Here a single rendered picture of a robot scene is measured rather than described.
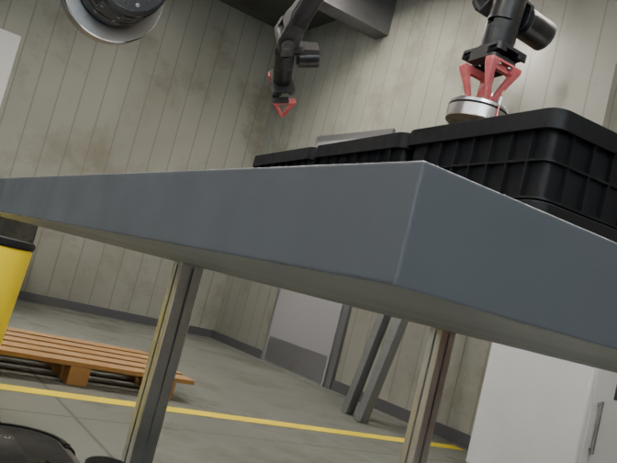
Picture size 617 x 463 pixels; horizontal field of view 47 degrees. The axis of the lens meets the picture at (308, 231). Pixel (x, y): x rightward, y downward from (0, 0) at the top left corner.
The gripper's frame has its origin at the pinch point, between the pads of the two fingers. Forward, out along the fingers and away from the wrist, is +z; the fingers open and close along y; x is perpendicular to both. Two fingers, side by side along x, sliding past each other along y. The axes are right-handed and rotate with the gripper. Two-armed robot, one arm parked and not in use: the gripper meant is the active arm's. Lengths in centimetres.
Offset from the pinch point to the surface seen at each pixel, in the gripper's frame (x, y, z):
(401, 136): 17.0, -7.4, 13.7
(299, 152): 18.3, 26.9, 14.5
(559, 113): 15.5, -38.0, 13.2
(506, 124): 16.4, -30.3, 14.0
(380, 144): 17.3, -2.2, 14.8
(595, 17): -216, 221, -177
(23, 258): 48, 176, 57
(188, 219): 59, -65, 40
